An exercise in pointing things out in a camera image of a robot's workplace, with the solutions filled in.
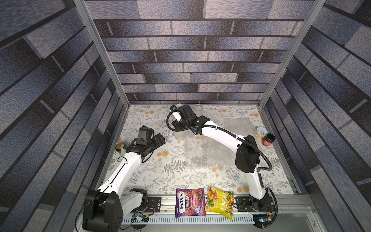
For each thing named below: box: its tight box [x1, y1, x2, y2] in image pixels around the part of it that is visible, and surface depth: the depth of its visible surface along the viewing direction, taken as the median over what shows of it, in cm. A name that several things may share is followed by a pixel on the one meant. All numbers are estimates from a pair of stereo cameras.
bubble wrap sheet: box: [221, 116, 258, 137], surface depth 109 cm
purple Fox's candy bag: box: [175, 188, 207, 219], surface depth 74 cm
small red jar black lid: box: [262, 132, 276, 146], surface depth 94 cm
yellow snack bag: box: [204, 185, 235, 220], surface depth 73 cm
